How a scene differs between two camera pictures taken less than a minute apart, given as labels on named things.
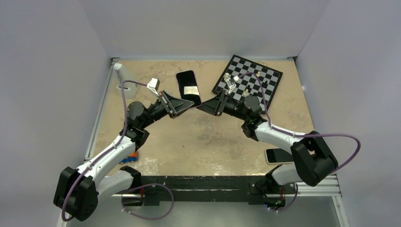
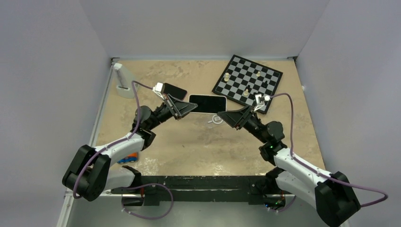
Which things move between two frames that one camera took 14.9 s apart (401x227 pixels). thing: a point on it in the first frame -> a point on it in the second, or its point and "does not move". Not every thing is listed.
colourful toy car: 132,157 does not move
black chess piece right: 265,84 does not move
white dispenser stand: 122,75 does not move
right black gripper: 213,106 -> 235,118
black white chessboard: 254,79 does not move
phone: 188,86 -> 177,92
